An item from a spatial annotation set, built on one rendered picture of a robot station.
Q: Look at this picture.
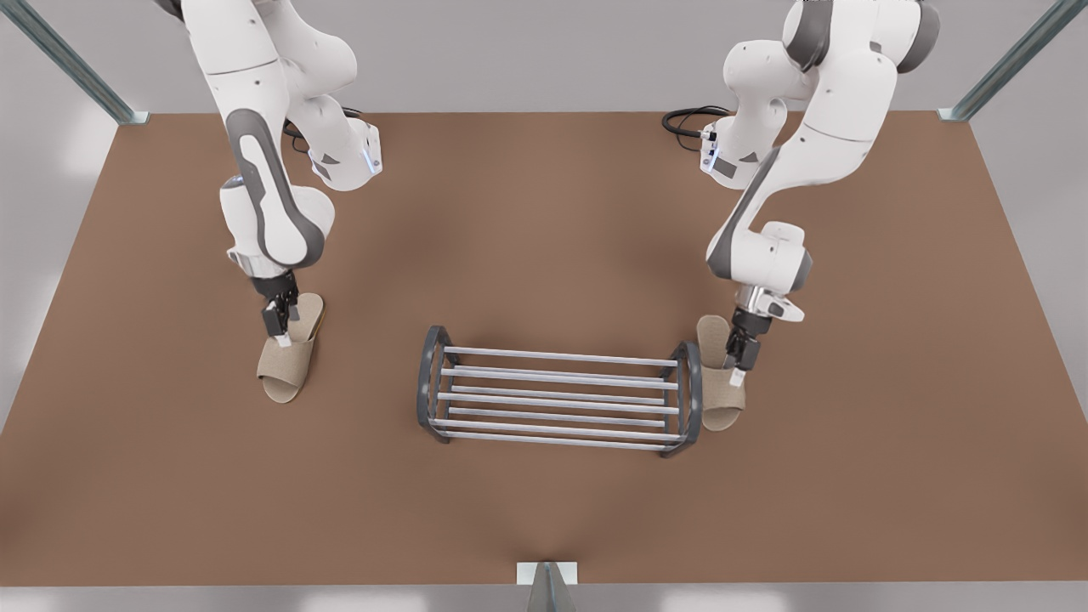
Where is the black cable loop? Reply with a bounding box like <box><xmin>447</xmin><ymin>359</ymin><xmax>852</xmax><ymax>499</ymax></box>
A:
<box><xmin>281</xmin><ymin>106</ymin><xmax>363</xmax><ymax>156</ymax></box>
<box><xmin>661</xmin><ymin>105</ymin><xmax>734</xmax><ymax>154</ymax></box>

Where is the grey metal shoe rack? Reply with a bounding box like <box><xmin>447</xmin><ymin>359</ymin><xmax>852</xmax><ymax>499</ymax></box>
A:
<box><xmin>416</xmin><ymin>325</ymin><xmax>704</xmax><ymax>458</ymax></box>

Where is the beige slipper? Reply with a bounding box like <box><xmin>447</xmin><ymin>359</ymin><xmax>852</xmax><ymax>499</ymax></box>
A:
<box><xmin>257</xmin><ymin>293</ymin><xmax>326</xmax><ymax>405</ymax></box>
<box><xmin>696</xmin><ymin>315</ymin><xmax>747</xmax><ymax>432</ymax></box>

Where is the silver frame post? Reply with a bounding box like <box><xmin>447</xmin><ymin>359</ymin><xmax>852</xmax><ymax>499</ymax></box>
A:
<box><xmin>938</xmin><ymin>0</ymin><xmax>1088</xmax><ymax>122</ymax></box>
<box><xmin>517</xmin><ymin>561</ymin><xmax>580</xmax><ymax>612</ymax></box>
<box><xmin>0</xmin><ymin>0</ymin><xmax>150</xmax><ymax>126</ymax></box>

